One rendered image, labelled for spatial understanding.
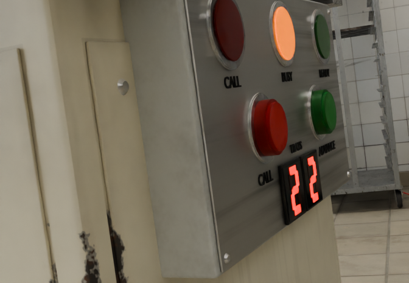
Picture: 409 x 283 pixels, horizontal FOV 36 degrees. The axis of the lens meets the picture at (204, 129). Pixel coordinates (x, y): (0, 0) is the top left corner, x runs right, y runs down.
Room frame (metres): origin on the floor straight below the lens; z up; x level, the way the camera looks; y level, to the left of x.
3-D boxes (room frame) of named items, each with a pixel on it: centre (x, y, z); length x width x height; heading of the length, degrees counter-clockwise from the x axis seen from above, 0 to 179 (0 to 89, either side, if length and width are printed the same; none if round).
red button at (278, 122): (0.33, -0.03, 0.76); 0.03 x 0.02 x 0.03; 152
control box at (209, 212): (0.38, -0.04, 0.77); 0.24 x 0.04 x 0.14; 152
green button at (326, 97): (0.42, -0.08, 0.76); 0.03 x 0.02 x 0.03; 152
